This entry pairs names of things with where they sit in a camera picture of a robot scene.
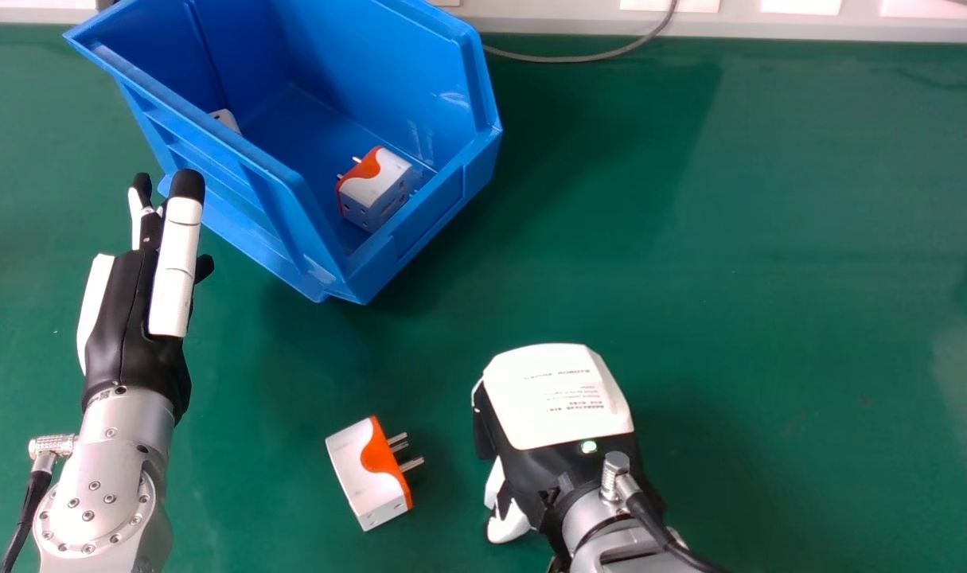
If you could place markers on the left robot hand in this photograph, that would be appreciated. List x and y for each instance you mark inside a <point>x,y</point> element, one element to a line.
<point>125,334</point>

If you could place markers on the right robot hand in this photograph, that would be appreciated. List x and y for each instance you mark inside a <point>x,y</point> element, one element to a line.
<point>548,398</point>

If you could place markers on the blue plastic bin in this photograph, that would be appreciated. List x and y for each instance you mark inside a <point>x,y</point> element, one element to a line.
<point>308,135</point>

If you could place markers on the white-and-orange plug adapter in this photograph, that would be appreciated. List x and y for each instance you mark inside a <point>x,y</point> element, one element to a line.
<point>225,119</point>
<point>370,473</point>
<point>374,189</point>

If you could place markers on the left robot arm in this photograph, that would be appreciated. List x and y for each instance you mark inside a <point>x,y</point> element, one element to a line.
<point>105,485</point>

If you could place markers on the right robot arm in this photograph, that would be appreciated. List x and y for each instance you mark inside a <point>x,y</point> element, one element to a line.
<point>610,541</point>

